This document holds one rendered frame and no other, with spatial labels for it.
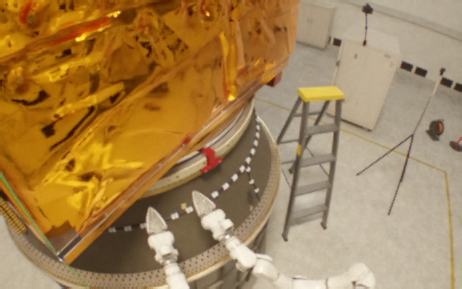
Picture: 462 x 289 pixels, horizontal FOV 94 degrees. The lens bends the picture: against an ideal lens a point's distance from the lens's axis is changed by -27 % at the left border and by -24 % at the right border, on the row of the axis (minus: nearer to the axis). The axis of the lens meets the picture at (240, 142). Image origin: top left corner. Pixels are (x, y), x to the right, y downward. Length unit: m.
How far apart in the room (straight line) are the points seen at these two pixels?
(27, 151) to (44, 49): 0.24
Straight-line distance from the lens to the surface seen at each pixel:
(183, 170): 1.26
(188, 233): 1.45
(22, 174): 0.73
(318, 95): 2.35
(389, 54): 4.41
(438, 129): 5.78
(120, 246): 1.45
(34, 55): 0.67
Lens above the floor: 2.61
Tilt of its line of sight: 40 degrees down
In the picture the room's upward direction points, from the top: 5 degrees clockwise
